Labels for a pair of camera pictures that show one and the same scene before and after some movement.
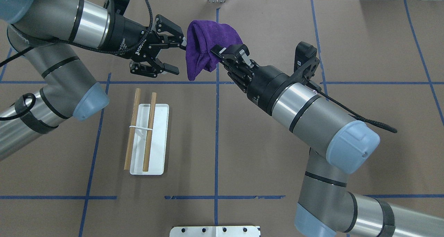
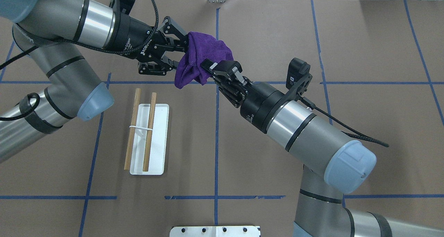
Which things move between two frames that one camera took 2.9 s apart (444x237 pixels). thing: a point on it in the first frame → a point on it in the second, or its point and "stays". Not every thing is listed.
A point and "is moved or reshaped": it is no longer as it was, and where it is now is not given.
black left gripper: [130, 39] stays
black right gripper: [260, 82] → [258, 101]
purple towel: [201, 35] is moved or reshaped
